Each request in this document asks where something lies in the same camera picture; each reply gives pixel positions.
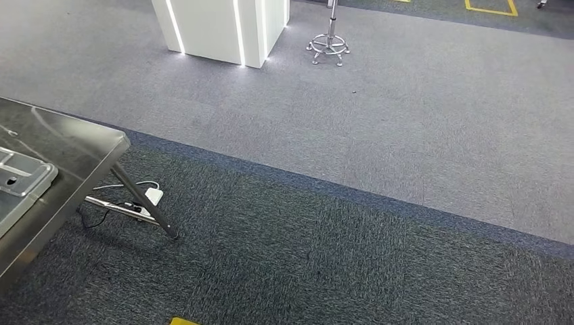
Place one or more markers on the stainless steel workbench table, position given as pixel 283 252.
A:
pixel 67 143

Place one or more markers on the chrome stool base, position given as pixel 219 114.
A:
pixel 329 45

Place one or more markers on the white power strip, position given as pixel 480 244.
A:
pixel 152 197

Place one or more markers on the yellow floor tape square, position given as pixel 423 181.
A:
pixel 489 11
pixel 181 321

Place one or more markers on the stamped silver metal plate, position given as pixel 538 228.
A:
pixel 22 179

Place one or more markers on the white lit pedestal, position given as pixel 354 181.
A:
pixel 210 27

